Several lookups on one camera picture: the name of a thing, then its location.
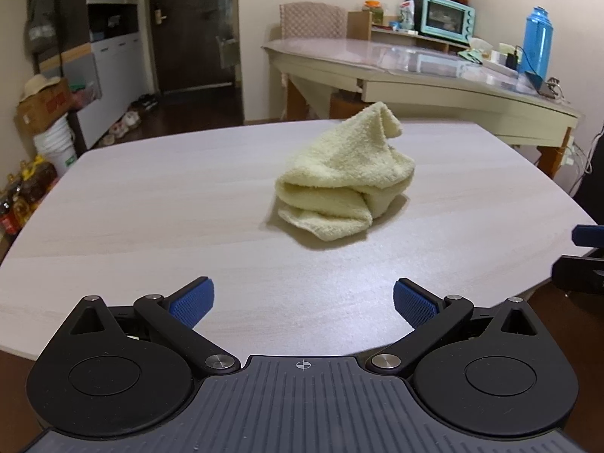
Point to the orange lid jar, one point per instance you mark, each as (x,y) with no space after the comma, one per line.
(372,12)

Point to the red white snack packet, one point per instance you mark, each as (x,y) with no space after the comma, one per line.
(406,15)

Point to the wooden stool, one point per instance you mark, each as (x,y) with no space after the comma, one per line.
(345,104)

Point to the group of oil bottles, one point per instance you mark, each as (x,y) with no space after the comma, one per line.
(23,188)

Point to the dark wooden door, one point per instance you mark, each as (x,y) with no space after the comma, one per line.
(193,28)

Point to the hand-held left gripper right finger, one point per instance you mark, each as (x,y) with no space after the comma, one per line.
(415,305)

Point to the clear plastic wall holder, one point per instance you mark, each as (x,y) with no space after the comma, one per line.
(226,52)

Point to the white grey cabinet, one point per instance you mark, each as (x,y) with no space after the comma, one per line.
(113,56)

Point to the pink white slippers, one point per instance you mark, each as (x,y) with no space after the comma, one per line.
(123,123)

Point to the small wooden shelf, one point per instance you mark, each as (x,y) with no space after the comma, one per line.
(359,23)

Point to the blue thermos flask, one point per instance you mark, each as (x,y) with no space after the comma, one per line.
(537,42)

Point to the straw hat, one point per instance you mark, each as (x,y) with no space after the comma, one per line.
(40,86)

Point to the smartphone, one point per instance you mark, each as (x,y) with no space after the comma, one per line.
(547,88)

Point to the cardboard box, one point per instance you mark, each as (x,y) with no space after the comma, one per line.
(45,104)

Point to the mint green toaster oven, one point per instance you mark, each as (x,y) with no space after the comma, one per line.
(446,16)

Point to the green cloth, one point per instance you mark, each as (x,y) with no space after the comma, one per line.
(473,52)

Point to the black charger plug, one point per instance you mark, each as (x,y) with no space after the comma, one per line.
(513,59)

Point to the cream dining table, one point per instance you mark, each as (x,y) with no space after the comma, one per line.
(424,82)

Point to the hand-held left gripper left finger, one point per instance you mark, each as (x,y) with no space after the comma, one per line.
(193,304)

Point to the grey hanging bag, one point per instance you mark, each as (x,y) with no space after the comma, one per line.
(34,23)

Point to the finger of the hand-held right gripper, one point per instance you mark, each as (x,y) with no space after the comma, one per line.
(578,274)
(587,236)

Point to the dark shoes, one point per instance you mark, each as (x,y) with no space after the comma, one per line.
(144,103)

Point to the white power strip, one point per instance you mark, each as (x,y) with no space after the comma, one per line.
(501,66)

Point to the white plastic bucket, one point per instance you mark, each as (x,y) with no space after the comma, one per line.
(56,146)

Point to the chair with checkered cover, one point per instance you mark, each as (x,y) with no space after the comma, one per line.
(312,21)

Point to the cream yellow terry towel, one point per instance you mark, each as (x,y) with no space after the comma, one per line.
(344,174)

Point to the black cabinet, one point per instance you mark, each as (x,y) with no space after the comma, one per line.
(593,184)

